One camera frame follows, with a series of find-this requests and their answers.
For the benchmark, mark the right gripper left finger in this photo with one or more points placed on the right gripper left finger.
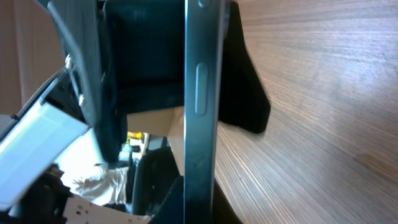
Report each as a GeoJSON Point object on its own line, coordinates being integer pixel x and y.
{"type": "Point", "coordinates": [171, 210]}

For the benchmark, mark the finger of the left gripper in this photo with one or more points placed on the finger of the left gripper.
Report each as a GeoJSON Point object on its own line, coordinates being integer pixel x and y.
{"type": "Point", "coordinates": [77, 26]}
{"type": "Point", "coordinates": [243, 101]}

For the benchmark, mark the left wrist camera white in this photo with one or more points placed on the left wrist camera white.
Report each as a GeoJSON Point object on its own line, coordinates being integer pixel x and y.
{"type": "Point", "coordinates": [45, 126]}

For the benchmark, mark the turquoise screen Galaxy smartphone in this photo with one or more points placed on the turquoise screen Galaxy smartphone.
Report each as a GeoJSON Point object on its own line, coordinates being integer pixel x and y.
{"type": "Point", "coordinates": [206, 23]}

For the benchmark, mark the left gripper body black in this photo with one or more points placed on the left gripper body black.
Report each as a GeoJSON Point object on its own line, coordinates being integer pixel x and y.
{"type": "Point", "coordinates": [142, 54]}

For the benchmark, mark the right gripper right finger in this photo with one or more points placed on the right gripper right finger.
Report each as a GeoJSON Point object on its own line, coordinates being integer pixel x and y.
{"type": "Point", "coordinates": [223, 212]}

